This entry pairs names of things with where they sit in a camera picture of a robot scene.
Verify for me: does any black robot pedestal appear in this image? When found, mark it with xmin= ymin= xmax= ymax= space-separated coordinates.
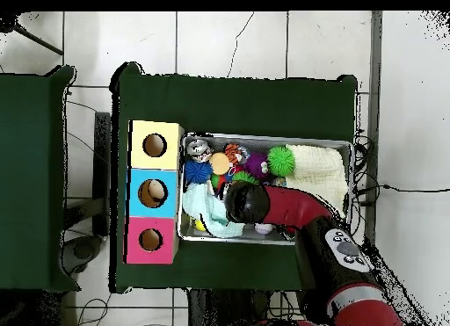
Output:
xmin=187 ymin=288 xmax=273 ymax=326

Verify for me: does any black tripod leg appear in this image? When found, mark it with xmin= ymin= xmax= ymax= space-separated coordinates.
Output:
xmin=0 ymin=11 xmax=65 ymax=56

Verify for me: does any tiger plush toy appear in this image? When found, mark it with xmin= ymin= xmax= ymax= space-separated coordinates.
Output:
xmin=223 ymin=142 xmax=251 ymax=165

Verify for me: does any cream waffle cloth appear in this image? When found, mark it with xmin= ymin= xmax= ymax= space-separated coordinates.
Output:
xmin=285 ymin=143 xmax=349 ymax=218

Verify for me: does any black cable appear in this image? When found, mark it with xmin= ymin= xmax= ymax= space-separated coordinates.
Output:
xmin=354 ymin=183 xmax=450 ymax=194

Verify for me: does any blue spiky rubber ball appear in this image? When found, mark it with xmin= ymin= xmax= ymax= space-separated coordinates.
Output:
xmin=184 ymin=159 xmax=214 ymax=185

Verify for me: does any crushed silver drink can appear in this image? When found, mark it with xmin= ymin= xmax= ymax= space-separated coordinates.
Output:
xmin=185 ymin=138 xmax=214 ymax=163

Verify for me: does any black stand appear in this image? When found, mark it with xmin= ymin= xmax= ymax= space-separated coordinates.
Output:
xmin=91 ymin=111 xmax=113 ymax=237

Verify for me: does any dark green side table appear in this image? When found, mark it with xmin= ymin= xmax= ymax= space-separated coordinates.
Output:
xmin=0 ymin=65 xmax=81 ymax=293

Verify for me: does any purple spiky toy with eyes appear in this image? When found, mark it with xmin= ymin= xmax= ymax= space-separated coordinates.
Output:
xmin=243 ymin=152 xmax=270 ymax=179

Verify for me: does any shallow wire mesh bin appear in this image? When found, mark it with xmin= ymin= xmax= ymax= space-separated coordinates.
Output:
xmin=177 ymin=132 xmax=354 ymax=248

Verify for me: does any wooden box with three holes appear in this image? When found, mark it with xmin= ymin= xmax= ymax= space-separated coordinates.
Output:
xmin=124 ymin=120 xmax=185 ymax=264

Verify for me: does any grey round base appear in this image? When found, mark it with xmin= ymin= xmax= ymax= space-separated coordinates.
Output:
xmin=62 ymin=234 xmax=105 ymax=274

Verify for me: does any orange round sponge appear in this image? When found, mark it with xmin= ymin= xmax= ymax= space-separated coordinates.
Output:
xmin=209 ymin=152 xmax=232 ymax=176

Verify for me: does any dark green table cloth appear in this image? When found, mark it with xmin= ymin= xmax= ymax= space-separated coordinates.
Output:
xmin=109 ymin=62 xmax=359 ymax=299

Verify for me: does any light blue waffle cloth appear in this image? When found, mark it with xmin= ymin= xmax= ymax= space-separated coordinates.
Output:
xmin=181 ymin=180 xmax=245 ymax=239

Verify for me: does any green spiky toy with eyes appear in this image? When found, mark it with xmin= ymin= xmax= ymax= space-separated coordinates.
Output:
xmin=231 ymin=170 xmax=259 ymax=185

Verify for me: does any green spiky rubber ball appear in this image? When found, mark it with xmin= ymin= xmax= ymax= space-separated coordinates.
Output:
xmin=266 ymin=145 xmax=296 ymax=177

